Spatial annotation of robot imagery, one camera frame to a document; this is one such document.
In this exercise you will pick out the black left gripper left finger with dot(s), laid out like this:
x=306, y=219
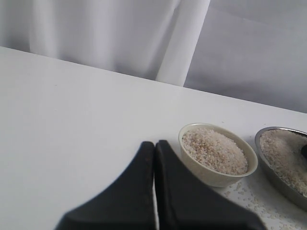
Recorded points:
x=127, y=204

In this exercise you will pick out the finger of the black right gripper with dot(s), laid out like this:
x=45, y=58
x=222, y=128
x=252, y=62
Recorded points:
x=304, y=151

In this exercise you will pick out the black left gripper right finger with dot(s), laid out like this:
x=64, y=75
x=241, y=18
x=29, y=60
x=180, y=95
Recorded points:
x=185, y=203

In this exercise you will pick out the rice in steel tray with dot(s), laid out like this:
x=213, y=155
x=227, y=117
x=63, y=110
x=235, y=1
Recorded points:
x=282, y=150

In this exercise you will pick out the white ceramic bowl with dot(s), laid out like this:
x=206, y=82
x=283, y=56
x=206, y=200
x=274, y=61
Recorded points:
x=211, y=177

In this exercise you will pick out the rice in white bowl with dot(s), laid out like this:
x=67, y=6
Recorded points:
x=215, y=151

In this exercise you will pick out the spilled rice grains on table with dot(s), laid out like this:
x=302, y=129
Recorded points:
x=275, y=211

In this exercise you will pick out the round steel tray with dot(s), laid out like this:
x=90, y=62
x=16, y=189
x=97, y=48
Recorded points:
x=287, y=191

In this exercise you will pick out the white backdrop curtain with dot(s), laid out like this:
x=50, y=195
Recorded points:
x=254, y=50

